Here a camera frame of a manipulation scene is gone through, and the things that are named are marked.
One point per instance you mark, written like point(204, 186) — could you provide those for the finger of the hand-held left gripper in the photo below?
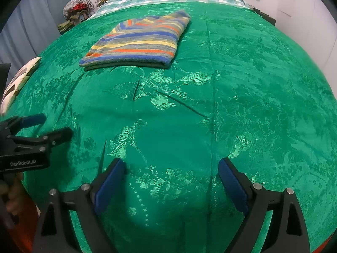
point(34, 119)
point(58, 135)

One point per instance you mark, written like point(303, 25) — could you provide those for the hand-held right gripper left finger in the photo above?
point(108, 187)

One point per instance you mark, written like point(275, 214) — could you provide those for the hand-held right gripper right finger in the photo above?
point(232, 187)

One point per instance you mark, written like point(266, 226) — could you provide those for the striped knit sweater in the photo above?
point(137, 42)

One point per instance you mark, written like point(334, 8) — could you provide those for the person's left hand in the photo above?
point(13, 195)

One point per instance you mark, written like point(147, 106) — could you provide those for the geometric patterned cushion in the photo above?
point(18, 81)

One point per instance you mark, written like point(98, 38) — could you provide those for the person's orange clothing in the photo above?
point(26, 229)

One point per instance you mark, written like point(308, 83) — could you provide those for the green patterned blanket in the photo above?
point(184, 137)

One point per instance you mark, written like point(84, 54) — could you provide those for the olive dark cloth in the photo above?
point(67, 25)

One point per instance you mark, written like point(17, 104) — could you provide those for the orange cloth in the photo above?
point(317, 249)

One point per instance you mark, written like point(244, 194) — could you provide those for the blue-grey curtain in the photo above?
point(34, 13)

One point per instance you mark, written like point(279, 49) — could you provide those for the black object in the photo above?
point(264, 17)

